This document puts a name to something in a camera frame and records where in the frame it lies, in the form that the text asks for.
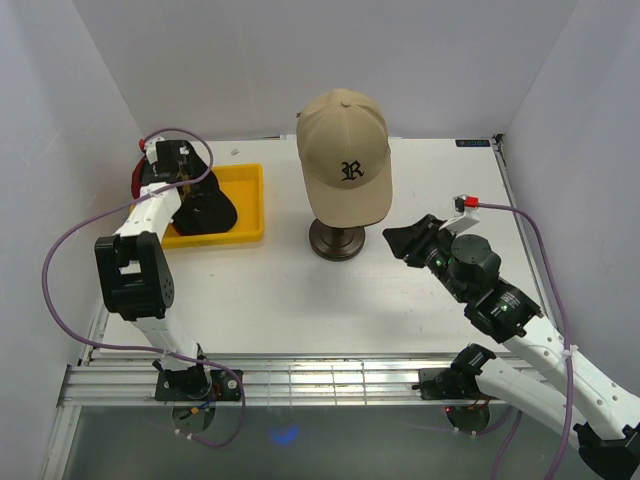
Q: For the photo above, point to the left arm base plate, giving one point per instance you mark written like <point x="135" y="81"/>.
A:
<point x="225" y="385"/>

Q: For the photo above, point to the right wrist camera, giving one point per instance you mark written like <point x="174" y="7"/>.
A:
<point x="466" y="215"/>

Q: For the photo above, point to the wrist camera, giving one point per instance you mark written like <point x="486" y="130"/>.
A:
<point x="466" y="215"/>
<point x="148" y="148"/>

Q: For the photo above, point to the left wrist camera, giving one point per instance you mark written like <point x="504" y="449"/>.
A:
<point x="148" y="148"/>

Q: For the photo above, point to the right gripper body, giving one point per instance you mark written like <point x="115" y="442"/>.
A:
<point x="432" y="249"/>

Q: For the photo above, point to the aluminium frame rail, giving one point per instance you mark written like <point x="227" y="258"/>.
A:
<point x="289" y="381"/>

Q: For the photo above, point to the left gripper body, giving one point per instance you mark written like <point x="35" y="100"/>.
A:
<point x="154" y="171"/>

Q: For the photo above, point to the beige cap black letter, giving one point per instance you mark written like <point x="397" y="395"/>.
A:
<point x="343" y="147"/>

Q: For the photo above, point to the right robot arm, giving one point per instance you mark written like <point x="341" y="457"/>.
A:
<point x="589" y="411"/>

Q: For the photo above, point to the beige mannequin head stand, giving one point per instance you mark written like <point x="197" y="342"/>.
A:
<point x="336" y="244"/>

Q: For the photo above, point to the yellow plastic tray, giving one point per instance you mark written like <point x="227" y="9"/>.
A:
<point x="243" y="185"/>

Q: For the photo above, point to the black cap in tray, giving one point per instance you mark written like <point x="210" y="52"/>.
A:
<point x="205" y="209"/>

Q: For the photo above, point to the black cap gold letter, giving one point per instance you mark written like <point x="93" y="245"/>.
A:
<point x="349" y="224"/>

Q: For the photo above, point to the red cap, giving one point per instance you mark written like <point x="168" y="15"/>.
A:
<point x="137" y="177"/>

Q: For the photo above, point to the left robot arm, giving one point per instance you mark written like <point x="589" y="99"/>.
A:
<point x="135" y="278"/>

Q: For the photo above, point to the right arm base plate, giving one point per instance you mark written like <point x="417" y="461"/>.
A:
<point x="449" y="383"/>

